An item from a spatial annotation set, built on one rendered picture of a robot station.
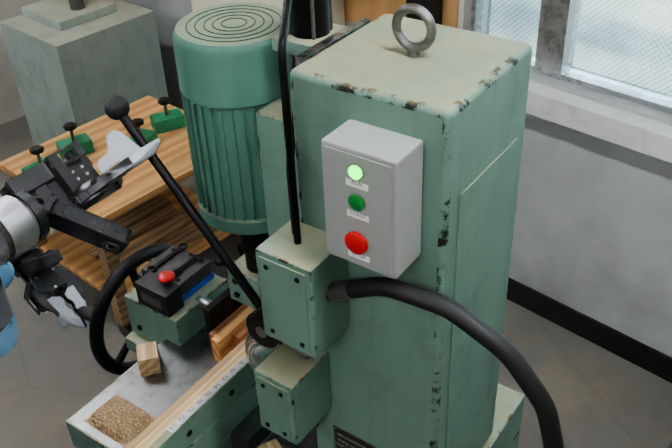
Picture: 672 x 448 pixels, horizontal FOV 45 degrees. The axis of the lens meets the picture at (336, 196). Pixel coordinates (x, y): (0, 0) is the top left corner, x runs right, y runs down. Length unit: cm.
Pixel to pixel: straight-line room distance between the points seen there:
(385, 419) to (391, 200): 44
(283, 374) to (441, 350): 24
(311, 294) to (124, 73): 268
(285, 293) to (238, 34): 36
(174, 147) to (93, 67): 76
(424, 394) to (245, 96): 47
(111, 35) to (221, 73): 244
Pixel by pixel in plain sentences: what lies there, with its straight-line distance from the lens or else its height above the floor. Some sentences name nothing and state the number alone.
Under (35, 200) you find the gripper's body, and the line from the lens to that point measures 112.
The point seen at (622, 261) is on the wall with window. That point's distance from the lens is 263.
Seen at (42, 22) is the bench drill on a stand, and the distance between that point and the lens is 366.
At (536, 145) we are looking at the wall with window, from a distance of 259.
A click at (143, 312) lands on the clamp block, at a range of 153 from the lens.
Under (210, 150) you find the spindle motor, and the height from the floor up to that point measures 134.
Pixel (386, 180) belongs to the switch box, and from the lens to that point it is 87.
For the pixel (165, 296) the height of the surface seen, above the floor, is 101.
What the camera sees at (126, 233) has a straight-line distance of 116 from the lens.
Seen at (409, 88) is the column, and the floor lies 152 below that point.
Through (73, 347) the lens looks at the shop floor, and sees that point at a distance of 295.
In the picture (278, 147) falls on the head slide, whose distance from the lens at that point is 110.
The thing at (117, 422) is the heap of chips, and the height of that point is 92.
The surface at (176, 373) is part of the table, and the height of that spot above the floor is 90.
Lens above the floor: 192
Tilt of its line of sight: 34 degrees down
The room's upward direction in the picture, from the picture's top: 3 degrees counter-clockwise
